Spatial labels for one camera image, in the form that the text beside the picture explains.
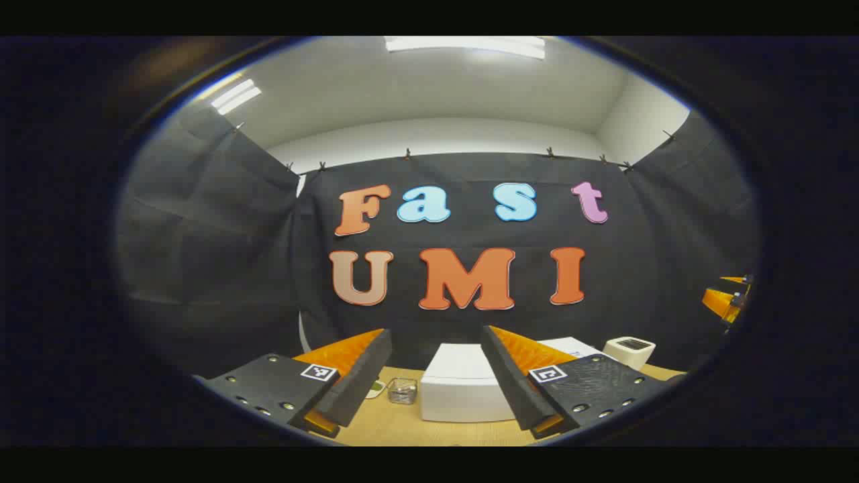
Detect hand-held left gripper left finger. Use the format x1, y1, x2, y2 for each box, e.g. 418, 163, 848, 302
195, 327, 393, 440

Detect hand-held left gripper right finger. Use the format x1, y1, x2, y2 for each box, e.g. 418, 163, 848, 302
480, 325, 687, 440

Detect white microwave oven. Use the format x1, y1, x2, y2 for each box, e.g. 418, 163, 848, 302
419, 337, 601, 424

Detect white toaster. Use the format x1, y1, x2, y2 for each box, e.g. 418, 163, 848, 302
603, 336, 656, 371

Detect black backdrop cloth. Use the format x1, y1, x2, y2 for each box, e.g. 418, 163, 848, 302
114, 101, 760, 380

